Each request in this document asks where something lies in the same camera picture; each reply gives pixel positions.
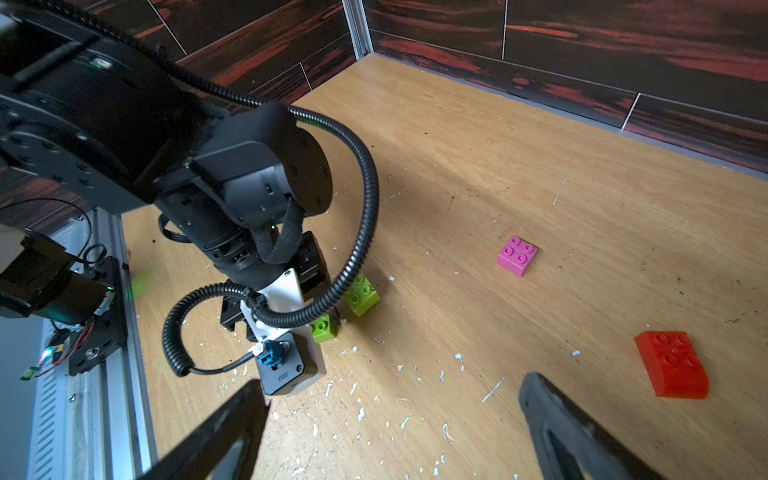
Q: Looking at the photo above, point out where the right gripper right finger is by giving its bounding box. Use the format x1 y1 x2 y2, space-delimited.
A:
518 372 662 479

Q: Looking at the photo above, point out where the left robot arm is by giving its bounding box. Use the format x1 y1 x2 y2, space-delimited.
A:
1 1 333 329

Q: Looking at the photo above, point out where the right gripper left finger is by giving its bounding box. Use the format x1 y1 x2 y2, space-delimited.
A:
142 379 270 479

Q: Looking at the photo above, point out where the red lego brick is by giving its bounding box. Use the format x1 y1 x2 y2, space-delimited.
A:
634 331 710 400

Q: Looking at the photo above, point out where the green lego brick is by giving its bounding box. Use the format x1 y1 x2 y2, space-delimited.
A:
344 274 380 317
310 314 339 344

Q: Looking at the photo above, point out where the pink lego brick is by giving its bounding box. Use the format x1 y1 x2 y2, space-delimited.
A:
496 236 538 277

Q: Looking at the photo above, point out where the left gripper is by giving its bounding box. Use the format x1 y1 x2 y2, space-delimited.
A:
219 231 331 336

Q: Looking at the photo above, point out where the aluminium front rail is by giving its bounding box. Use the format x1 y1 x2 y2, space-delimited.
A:
26 210 157 479

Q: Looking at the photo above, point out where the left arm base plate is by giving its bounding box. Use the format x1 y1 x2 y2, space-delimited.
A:
68 256 128 376

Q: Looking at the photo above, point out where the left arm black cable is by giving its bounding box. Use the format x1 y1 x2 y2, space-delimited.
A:
160 11 382 379

